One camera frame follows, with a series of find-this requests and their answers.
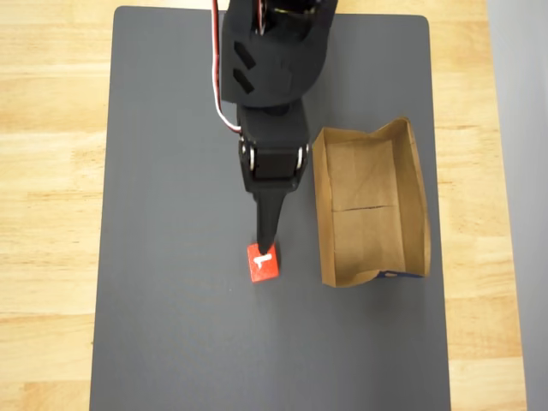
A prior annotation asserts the red white servo wire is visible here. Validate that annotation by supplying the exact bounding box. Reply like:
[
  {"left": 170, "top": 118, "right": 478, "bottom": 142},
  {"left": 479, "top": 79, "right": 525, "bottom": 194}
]
[{"left": 211, "top": 0, "right": 243, "bottom": 136}]

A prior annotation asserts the small red block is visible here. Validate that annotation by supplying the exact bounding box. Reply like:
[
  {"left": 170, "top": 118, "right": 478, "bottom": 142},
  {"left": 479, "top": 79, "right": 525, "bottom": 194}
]
[{"left": 247, "top": 241, "right": 280, "bottom": 284}]

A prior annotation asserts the brown paper box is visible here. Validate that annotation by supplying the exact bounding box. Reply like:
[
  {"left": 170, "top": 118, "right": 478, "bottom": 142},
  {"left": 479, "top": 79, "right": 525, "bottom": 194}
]
[{"left": 311, "top": 116, "right": 432, "bottom": 288}]

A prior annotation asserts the dark grey mat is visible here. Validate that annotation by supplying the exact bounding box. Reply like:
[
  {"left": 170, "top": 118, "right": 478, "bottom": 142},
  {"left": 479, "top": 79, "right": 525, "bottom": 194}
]
[{"left": 88, "top": 4, "right": 453, "bottom": 411}]

